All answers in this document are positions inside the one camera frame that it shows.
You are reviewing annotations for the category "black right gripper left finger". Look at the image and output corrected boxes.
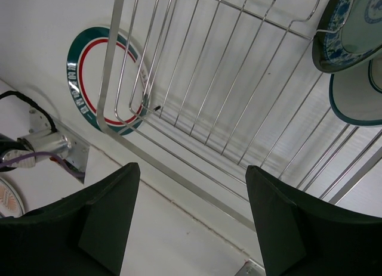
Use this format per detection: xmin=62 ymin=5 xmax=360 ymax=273
xmin=1 ymin=163 xmax=140 ymax=275

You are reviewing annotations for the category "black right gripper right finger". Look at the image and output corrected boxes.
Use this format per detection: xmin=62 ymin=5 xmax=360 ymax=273
xmin=245 ymin=165 xmax=381 ymax=275

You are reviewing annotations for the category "white grey patterned plate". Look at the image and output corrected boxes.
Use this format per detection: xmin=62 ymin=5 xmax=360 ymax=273
xmin=329 ymin=56 xmax=381 ymax=127

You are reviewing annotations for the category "green blue patterned plate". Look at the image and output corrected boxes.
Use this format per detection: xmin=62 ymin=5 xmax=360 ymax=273
xmin=312 ymin=0 xmax=381 ymax=73

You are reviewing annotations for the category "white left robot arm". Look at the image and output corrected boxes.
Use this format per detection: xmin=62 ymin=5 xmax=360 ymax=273
xmin=1 ymin=91 xmax=75 ymax=176

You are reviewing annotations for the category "near green red rimmed plate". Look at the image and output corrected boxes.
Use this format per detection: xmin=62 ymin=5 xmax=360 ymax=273
xmin=66 ymin=26 xmax=149 ymax=135

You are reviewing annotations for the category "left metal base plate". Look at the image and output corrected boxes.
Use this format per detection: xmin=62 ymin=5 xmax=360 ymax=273
xmin=23 ymin=108 xmax=90 ymax=184

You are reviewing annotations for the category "metal wire dish rack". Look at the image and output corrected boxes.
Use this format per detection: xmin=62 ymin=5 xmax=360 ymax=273
xmin=95 ymin=0 xmax=382 ymax=226

